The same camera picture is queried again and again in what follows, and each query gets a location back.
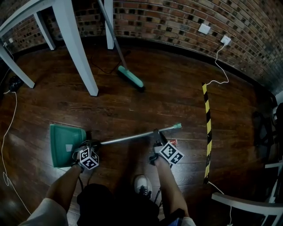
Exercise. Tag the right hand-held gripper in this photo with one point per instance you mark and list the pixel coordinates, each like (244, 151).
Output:
(170, 153)

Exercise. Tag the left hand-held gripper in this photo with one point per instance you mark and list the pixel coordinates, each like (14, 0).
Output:
(89, 159)

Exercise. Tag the person's right forearm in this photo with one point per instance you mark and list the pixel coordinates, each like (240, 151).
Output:
(172, 187)

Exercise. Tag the person's left forearm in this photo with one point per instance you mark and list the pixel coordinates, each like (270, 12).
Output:
(64, 185)

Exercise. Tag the person's left hand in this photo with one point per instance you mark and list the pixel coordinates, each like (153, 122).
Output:
(76, 154)

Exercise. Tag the person's right hand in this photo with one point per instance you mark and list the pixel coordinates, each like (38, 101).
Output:
(153, 159)

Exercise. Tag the small red wrapper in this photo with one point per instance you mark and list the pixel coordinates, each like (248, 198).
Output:
(173, 142)

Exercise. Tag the yellow and black floor tape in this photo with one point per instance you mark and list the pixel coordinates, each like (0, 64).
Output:
(208, 123)

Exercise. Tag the green broom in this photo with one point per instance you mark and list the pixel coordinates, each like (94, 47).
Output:
(130, 77)

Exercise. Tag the person's black shorts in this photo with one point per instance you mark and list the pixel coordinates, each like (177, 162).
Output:
(115, 205)

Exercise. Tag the black plastic bag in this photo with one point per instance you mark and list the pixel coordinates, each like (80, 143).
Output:
(15, 83)

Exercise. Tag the white square table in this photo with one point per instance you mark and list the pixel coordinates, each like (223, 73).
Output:
(75, 44)

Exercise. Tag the white blank wall plate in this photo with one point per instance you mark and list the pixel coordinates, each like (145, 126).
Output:
(204, 28)

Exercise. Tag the white wall socket with plug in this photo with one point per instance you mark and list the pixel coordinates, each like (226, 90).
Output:
(225, 40)

